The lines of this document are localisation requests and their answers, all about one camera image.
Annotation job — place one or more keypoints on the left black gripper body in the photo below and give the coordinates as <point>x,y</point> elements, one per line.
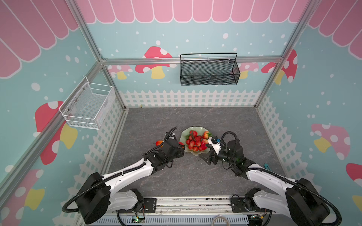
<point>178,153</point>

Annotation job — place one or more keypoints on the red lychee bunch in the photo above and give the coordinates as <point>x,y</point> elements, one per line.
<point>194,140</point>

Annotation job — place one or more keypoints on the fake mango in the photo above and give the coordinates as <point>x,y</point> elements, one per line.
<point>159,142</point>

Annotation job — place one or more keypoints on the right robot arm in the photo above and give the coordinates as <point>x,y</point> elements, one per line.
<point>297,199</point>

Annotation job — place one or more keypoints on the black mesh wall basket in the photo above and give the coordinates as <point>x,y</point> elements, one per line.
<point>201,69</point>

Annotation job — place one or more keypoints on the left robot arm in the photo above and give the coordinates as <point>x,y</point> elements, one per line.
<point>99,193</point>

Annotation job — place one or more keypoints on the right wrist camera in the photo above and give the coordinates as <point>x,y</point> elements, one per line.
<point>214,143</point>

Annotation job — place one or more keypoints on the white wire wall basket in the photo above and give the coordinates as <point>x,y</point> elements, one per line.
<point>88,105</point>

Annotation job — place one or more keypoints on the green scalloped fruit bowl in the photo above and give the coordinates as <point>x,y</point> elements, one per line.
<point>199,130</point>

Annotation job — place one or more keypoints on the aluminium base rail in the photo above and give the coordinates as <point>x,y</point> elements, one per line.
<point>189,211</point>

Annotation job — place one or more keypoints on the fake strawberry with leaves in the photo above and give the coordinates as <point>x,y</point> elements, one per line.
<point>207,135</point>

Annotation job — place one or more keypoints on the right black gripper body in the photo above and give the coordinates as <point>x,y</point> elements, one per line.
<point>213,156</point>

